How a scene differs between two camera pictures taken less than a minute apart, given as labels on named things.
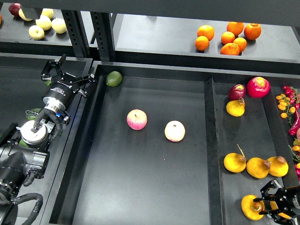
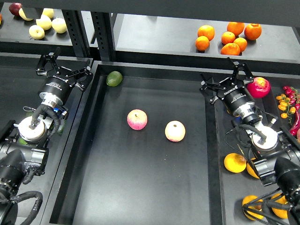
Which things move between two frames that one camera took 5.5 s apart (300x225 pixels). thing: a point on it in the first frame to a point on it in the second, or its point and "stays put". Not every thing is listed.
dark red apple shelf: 13,9 stays put
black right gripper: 289,197 to 235,95
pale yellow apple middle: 43,22 stays put
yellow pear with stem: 235,162 stays put
